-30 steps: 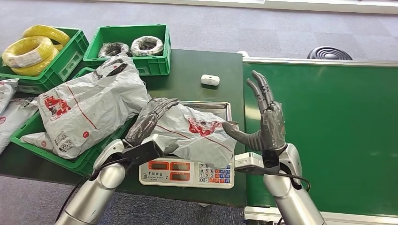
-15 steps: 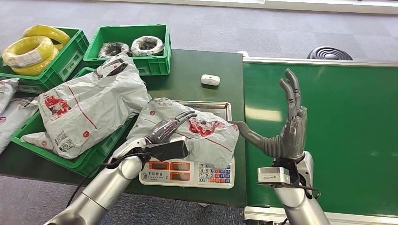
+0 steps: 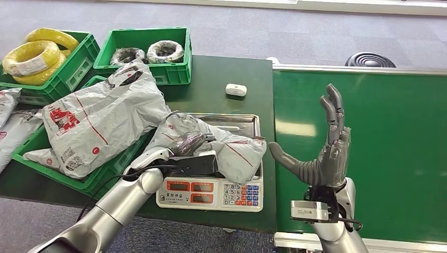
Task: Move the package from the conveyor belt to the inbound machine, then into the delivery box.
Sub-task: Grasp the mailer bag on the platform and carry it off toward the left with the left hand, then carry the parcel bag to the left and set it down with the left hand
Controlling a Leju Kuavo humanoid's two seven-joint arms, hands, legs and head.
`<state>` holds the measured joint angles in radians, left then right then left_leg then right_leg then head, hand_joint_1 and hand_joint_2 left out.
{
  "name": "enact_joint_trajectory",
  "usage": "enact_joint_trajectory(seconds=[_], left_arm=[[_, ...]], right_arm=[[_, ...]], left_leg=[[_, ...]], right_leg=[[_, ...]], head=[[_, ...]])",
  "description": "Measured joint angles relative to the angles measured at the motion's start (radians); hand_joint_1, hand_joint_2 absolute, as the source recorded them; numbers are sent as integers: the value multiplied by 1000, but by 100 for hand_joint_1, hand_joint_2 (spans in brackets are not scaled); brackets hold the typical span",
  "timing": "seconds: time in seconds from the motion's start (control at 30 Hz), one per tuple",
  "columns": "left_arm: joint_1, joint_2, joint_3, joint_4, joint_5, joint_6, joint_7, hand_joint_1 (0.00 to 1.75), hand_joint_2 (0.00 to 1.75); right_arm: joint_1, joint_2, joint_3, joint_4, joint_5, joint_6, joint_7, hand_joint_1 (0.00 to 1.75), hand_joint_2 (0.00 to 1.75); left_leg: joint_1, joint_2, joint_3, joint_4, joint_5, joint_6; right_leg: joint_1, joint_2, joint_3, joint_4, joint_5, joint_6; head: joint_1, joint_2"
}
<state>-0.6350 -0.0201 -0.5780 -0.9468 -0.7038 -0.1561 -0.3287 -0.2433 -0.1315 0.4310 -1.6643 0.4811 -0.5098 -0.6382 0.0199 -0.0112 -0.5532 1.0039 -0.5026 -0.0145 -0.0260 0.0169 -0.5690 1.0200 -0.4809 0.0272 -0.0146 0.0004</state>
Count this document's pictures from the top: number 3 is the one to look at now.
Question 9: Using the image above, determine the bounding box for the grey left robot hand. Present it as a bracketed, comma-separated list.
[169, 131, 217, 158]

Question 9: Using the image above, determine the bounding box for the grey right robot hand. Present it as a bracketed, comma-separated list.
[268, 83, 352, 189]

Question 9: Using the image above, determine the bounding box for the small grey courier bag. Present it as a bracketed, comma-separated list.
[144, 112, 267, 186]

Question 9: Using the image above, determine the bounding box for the green conveyor belt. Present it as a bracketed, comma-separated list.
[272, 64, 447, 253]

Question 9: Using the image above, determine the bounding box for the electronic scale with steel tray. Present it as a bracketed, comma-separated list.
[155, 112, 264, 213]

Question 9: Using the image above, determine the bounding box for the small white case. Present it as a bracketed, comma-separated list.
[225, 83, 248, 98]

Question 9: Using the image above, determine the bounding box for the green crate holding grey coils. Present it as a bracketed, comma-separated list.
[93, 27, 193, 86]

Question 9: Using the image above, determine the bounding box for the large grey courier bag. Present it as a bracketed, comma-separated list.
[42, 59, 172, 179]

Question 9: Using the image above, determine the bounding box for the large green plastic crate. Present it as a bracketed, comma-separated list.
[11, 75, 156, 196]

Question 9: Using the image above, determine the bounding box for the black ribbed round object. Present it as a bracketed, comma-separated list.
[344, 52, 397, 68]

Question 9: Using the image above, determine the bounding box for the green crate holding yellow coils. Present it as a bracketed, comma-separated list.
[0, 30, 101, 105]

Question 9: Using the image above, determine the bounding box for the flat grey courier bag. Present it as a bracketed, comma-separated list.
[22, 148, 64, 172]

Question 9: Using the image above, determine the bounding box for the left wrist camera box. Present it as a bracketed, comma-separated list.
[167, 152, 219, 178]

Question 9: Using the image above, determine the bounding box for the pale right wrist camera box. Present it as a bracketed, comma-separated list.
[290, 200, 329, 222]

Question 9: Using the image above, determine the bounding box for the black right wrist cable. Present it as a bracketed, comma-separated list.
[307, 187, 364, 233]

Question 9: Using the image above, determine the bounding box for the grey wrapped wire coil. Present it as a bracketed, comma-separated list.
[147, 40, 184, 65]
[110, 47, 148, 66]

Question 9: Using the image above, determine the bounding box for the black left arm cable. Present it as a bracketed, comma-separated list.
[76, 164, 182, 224]

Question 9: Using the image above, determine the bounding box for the yellow wire coil with label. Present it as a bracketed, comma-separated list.
[2, 40, 61, 77]

